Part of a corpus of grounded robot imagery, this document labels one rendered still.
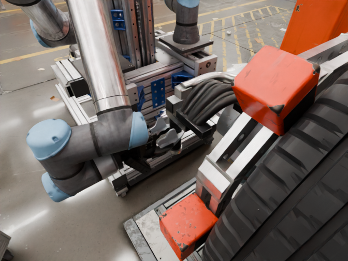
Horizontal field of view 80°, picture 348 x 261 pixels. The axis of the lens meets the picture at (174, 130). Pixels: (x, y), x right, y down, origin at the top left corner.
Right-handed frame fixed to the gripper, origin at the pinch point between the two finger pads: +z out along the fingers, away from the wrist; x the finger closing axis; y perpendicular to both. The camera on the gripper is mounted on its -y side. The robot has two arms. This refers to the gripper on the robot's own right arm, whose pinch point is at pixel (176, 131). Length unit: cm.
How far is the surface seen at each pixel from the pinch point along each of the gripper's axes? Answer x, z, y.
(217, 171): -23.5, -8.7, 14.7
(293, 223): -35.9, -10.3, 20.8
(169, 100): -2.7, -4.2, 14.9
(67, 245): 29, -53, -83
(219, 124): -7.3, 10.4, 2.8
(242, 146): -16.7, 9.8, 2.1
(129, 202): 32, -13, -83
